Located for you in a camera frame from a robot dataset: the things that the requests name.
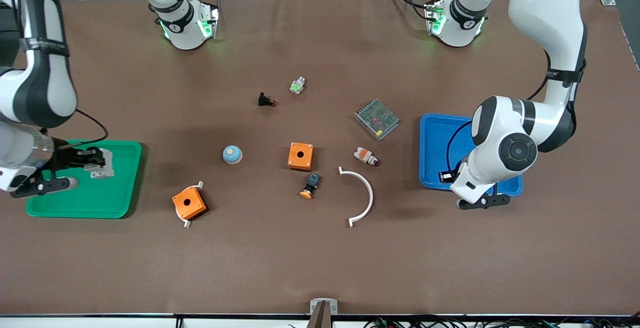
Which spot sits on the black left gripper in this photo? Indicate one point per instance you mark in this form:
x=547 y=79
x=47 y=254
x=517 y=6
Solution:
x=446 y=176

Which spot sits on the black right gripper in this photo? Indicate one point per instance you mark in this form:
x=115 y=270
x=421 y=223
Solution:
x=65 y=158

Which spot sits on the white red circuit breaker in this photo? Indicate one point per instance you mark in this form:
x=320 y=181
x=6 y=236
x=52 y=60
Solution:
x=106 y=168

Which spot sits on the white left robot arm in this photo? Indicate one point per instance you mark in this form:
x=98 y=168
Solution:
x=520 y=143

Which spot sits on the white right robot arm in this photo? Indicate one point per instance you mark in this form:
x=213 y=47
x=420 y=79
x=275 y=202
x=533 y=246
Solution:
x=37 y=83

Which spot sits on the blue plastic tray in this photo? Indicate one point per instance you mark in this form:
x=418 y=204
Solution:
x=437 y=148

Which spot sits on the green plastic tray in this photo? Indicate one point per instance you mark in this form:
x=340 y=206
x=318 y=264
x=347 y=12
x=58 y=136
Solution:
x=95 y=195

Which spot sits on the metal mesh power supply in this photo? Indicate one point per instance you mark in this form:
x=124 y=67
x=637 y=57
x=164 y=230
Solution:
x=376 y=119

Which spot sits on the orange button box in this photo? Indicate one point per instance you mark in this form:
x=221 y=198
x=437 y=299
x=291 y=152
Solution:
x=300 y=156
x=189 y=204

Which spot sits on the orange head push button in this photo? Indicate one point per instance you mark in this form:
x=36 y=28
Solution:
x=310 y=186

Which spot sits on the blue dome buzzer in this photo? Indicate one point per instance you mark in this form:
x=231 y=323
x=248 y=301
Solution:
x=232 y=154

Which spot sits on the green white push button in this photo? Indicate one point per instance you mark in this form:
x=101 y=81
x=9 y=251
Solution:
x=297 y=85

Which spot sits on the red head white switch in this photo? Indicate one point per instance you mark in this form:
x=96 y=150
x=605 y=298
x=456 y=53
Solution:
x=365 y=156

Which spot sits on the grey metal table bracket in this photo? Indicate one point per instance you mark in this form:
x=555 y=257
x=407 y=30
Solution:
x=323 y=307

